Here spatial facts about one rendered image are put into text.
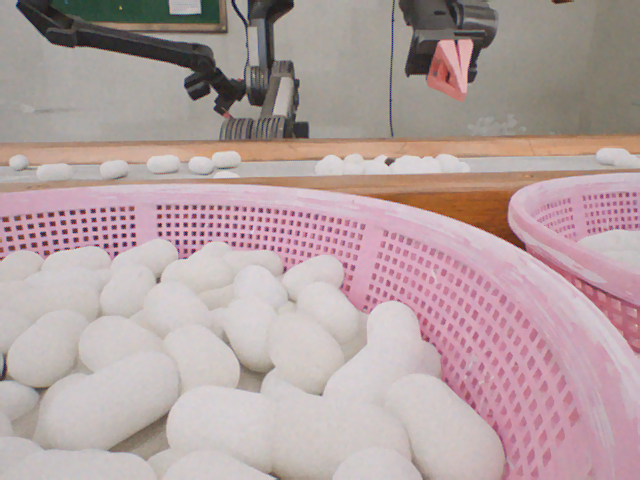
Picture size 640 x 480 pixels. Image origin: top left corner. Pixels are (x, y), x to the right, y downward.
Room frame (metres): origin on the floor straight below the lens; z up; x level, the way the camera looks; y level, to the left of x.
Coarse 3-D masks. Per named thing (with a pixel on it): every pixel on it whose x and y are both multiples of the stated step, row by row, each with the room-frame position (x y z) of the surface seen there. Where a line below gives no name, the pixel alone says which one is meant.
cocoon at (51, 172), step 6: (42, 168) 0.43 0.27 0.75; (48, 168) 0.43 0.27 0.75; (54, 168) 0.43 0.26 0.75; (60, 168) 0.44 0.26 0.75; (66, 168) 0.44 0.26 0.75; (42, 174) 0.43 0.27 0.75; (48, 174) 0.43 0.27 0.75; (54, 174) 0.43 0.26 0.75; (60, 174) 0.43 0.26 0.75; (66, 174) 0.44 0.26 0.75; (72, 174) 0.45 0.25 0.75; (42, 180) 0.43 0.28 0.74; (48, 180) 0.43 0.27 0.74; (54, 180) 0.43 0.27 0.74; (60, 180) 0.44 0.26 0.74; (66, 180) 0.44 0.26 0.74
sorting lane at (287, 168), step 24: (0, 168) 0.55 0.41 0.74; (72, 168) 0.55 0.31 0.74; (96, 168) 0.55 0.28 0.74; (144, 168) 0.54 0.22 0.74; (216, 168) 0.54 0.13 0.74; (240, 168) 0.53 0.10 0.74; (264, 168) 0.53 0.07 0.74; (288, 168) 0.53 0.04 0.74; (312, 168) 0.53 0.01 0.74; (480, 168) 0.52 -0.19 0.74; (504, 168) 0.51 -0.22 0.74; (528, 168) 0.51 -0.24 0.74; (552, 168) 0.51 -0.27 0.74; (576, 168) 0.51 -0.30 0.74; (600, 168) 0.51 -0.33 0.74
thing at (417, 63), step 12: (432, 12) 0.69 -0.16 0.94; (420, 24) 0.69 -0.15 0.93; (432, 24) 0.67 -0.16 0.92; (444, 24) 0.66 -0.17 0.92; (456, 36) 0.64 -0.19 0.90; (468, 36) 0.64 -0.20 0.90; (480, 36) 0.64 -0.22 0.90; (480, 48) 0.66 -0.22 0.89; (408, 60) 0.66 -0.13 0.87; (420, 60) 0.66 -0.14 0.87; (408, 72) 0.66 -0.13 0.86; (420, 72) 0.66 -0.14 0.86
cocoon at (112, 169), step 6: (108, 162) 0.45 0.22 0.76; (114, 162) 0.45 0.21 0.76; (120, 162) 0.46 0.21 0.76; (102, 168) 0.44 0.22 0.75; (108, 168) 0.44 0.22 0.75; (114, 168) 0.45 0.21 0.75; (120, 168) 0.46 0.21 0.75; (126, 168) 0.46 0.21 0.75; (102, 174) 0.44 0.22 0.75; (108, 174) 0.44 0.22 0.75; (114, 174) 0.45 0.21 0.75; (120, 174) 0.46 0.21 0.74; (126, 174) 0.47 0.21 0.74
